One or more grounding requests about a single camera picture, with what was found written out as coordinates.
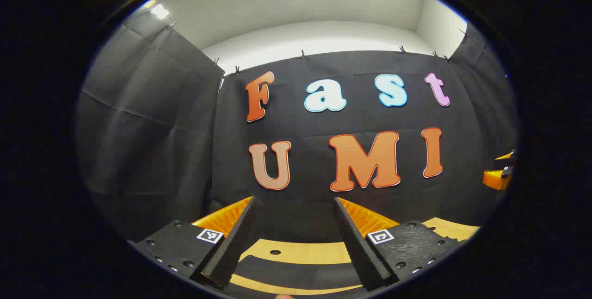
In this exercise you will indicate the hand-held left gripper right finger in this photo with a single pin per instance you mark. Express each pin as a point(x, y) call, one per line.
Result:
point(358, 248)

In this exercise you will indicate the ceiling light panel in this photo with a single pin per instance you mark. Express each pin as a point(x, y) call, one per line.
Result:
point(159, 10)

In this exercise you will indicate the dark denim jeans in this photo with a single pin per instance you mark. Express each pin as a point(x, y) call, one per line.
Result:
point(296, 269)

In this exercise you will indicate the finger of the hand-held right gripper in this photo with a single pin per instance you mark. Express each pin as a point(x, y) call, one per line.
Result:
point(496, 179)
point(506, 155)

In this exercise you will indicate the black backdrop cloth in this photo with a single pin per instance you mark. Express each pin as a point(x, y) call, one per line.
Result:
point(323, 123)

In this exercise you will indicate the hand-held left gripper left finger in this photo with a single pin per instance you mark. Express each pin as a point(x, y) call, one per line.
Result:
point(231, 248)

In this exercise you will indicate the row of small cloth clips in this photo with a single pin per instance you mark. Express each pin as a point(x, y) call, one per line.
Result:
point(303, 53)

